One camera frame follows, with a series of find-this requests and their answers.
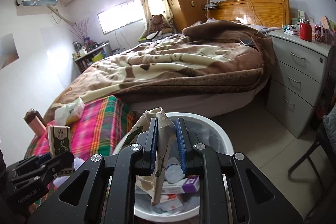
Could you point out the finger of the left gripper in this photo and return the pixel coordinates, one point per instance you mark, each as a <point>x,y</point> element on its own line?
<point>54,165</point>
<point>31,163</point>

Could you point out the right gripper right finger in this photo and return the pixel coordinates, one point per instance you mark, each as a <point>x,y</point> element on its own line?
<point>232,188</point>

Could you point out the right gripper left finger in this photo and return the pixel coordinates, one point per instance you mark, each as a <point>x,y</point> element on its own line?
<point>102,190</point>

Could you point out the green herbal box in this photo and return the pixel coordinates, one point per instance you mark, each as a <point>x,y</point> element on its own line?
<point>60,146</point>

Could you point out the white purple cream box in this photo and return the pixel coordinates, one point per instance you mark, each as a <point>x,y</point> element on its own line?
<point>184,186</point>

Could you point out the cream leaf-print paper bag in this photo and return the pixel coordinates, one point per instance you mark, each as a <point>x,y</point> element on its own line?
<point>166,135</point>

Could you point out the red white milk carton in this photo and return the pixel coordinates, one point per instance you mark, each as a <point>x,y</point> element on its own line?
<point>170,202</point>

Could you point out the blue white yogurt cup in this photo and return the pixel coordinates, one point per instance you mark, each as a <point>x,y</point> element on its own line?
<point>174,173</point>

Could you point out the pink brown thermos mug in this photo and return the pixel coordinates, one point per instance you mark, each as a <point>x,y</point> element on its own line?
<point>36,122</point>

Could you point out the tissue pack yellow white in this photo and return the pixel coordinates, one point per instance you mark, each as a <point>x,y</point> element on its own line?
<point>69,113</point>

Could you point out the pink plaid bed cloth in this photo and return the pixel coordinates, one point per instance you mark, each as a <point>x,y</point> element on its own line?
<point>102,125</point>

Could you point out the black chair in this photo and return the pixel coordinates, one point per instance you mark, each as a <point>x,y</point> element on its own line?
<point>324,138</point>

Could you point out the cluttered side shelf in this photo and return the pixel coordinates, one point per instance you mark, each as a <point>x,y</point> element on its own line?
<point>95,55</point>

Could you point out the dried branch vase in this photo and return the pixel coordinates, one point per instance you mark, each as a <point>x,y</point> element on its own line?
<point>80,29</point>

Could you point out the brown beige blanket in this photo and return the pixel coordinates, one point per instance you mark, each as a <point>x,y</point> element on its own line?
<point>214,57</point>

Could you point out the grey drawer nightstand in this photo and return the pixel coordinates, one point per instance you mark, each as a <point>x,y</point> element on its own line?
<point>299,74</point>

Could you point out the brown teddy bear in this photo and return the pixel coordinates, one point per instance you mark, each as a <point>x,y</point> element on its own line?
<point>158,23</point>

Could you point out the red jar on nightstand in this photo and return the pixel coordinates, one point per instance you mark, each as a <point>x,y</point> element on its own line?
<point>305,32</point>

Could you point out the wooden headboard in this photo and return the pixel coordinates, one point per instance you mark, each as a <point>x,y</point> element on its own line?
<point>267,13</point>

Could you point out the power strip on headboard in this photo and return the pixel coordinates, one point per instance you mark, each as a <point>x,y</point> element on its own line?
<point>212,6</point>

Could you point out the wall mirror panel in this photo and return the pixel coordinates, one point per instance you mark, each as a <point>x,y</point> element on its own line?
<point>8,50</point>

